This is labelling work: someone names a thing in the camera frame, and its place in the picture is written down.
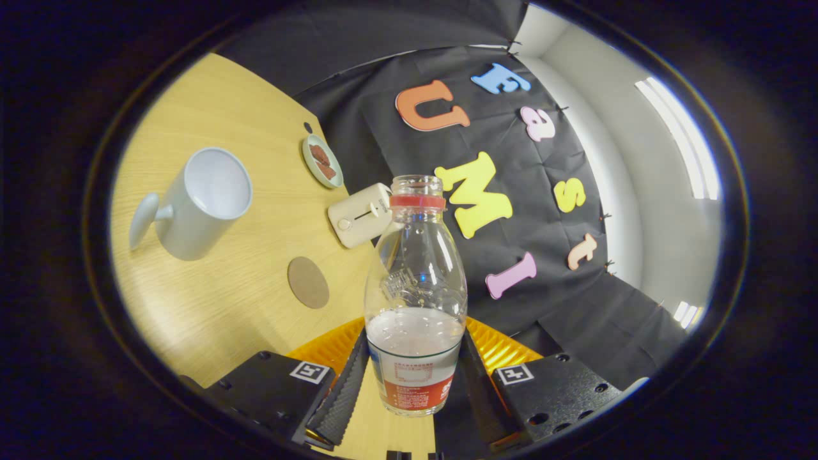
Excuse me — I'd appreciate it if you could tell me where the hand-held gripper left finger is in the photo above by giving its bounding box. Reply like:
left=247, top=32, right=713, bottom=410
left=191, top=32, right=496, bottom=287
left=182, top=318, right=371, bottom=451

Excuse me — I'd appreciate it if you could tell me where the pale green plate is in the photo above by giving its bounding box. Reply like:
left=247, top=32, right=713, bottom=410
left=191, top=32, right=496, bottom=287
left=302, top=134, right=345, bottom=190

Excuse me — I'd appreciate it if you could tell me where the round brown coaster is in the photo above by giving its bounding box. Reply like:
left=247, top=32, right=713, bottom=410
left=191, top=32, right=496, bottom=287
left=287, top=256, right=331, bottom=311

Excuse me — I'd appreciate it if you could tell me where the pale grey cup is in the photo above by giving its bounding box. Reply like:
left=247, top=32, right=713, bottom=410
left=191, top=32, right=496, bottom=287
left=129, top=147, right=254, bottom=262

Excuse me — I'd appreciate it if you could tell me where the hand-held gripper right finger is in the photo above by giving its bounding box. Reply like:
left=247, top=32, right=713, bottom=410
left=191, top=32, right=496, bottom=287
left=456, top=316, right=650, bottom=452

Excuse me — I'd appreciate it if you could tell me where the white toaster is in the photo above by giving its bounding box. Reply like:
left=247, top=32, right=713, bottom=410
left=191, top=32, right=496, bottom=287
left=327, top=183, right=394, bottom=250

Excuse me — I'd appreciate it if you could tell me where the clear juice bottle red label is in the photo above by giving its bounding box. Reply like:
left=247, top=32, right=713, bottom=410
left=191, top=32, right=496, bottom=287
left=364, top=174, right=468, bottom=418

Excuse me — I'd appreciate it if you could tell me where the small ceiling light panel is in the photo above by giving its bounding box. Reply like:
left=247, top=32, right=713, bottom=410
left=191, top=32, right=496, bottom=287
left=672, top=300, right=704, bottom=330

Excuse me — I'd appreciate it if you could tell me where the wooden table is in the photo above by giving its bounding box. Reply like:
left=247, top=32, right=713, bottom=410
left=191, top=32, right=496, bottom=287
left=110, top=52, right=443, bottom=460

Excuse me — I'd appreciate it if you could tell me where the long ceiling light panel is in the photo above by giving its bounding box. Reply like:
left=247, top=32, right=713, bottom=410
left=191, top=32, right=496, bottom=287
left=634, top=76, right=722, bottom=201

